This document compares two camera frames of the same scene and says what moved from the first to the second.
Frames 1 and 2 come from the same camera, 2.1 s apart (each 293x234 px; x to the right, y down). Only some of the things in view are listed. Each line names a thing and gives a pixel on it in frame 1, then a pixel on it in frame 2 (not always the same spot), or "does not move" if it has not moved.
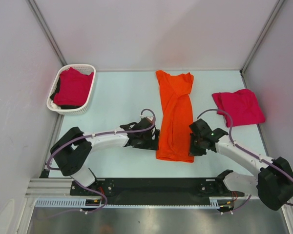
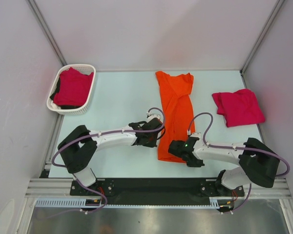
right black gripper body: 196,147 to 195,163
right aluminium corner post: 275,11 does not move
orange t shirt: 175,129 does not move
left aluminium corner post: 37,11 does not move
